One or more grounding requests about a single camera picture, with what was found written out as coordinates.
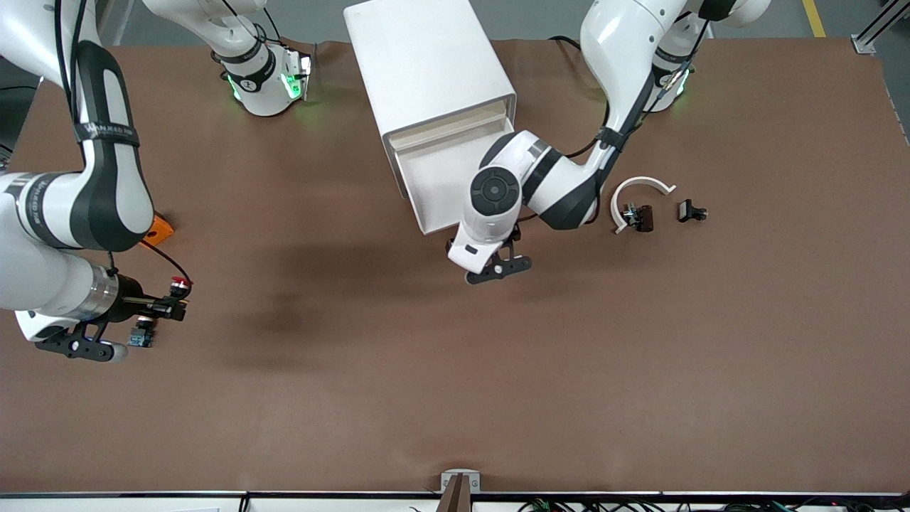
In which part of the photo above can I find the white plastic drawer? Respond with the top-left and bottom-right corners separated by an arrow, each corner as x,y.
389,102 -> 510,151
393,130 -> 514,235

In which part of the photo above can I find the white drawer cabinet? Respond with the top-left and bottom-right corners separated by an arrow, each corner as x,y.
344,0 -> 518,200

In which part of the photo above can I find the base panel with green light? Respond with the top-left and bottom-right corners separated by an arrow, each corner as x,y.
283,51 -> 314,102

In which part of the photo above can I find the brown table mat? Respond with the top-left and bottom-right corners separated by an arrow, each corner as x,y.
0,36 -> 910,494

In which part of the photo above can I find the small brown black component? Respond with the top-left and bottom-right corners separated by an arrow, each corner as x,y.
621,203 -> 655,233

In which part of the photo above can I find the white curved plastic part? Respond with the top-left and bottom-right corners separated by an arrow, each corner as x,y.
609,176 -> 677,235

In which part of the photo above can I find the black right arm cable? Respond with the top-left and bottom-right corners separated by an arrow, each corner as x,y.
53,0 -> 194,294

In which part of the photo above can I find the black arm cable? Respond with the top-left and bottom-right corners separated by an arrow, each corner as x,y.
523,43 -> 701,221
53,0 -> 194,294

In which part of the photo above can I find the orange button enclosure box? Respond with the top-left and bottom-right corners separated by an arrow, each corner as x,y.
141,212 -> 176,247

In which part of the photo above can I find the grey metal bracket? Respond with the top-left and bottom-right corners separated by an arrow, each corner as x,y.
440,469 -> 482,494

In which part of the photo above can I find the brown camera post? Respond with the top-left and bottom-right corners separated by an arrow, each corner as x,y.
435,474 -> 474,512

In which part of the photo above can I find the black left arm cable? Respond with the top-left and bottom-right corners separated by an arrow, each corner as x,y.
523,43 -> 701,221

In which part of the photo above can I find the black base cable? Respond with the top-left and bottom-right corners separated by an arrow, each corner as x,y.
549,34 -> 605,58

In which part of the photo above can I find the aluminium frame post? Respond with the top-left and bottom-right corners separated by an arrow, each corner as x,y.
850,0 -> 910,55

